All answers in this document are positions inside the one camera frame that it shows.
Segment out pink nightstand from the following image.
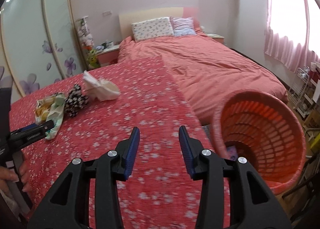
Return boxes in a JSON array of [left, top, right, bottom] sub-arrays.
[[206, 33, 225, 44], [96, 45, 120, 67]]

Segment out white mug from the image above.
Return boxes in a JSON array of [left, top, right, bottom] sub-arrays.
[[107, 41, 114, 47]]

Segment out hanging plush toy organizer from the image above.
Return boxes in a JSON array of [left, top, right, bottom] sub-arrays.
[[76, 16, 100, 70]]

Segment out beige pink headboard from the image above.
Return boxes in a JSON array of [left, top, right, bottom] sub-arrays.
[[118, 6, 201, 44]]

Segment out black daisy print sock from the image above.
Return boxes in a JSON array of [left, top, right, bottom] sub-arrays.
[[64, 84, 89, 117]]

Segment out coral pink bed duvet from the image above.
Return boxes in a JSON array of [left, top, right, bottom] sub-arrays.
[[118, 32, 288, 125]]

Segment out wall power socket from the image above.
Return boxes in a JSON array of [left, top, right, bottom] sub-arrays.
[[103, 11, 112, 16]]

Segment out pink window curtains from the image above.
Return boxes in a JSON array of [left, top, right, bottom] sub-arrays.
[[264, 0, 319, 72]]

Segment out mint green sock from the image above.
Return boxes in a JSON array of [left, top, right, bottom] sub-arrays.
[[46, 93, 66, 140]]

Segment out pink left nightstand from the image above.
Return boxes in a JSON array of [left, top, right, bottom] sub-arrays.
[[96, 45, 120, 67]]

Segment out white floral pillow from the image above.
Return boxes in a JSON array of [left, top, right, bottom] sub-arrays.
[[131, 17, 174, 42]]

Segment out white wire rack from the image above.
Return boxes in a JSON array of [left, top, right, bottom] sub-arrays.
[[289, 66, 319, 120]]

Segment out orange plastic laundry basket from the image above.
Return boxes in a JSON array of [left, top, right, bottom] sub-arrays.
[[210, 90, 306, 195]]

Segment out red floral tablecloth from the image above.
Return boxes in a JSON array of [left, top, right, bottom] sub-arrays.
[[23, 58, 210, 228]]

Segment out yellow white snack wrapper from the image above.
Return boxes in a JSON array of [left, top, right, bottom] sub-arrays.
[[34, 96, 56, 124]]

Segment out person left hand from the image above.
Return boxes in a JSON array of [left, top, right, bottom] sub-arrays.
[[0, 161, 31, 195]]

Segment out pink striped pillow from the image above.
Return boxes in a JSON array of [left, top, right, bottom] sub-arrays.
[[170, 17, 196, 37]]

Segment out pink right nightstand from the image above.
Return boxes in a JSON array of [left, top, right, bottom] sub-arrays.
[[206, 33, 225, 44]]

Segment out crumpled white paper tissue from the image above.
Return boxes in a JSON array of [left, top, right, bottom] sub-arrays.
[[82, 71, 120, 102]]

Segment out floral sliding wardrobe door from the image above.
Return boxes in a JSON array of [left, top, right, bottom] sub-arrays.
[[1, 0, 86, 102]]

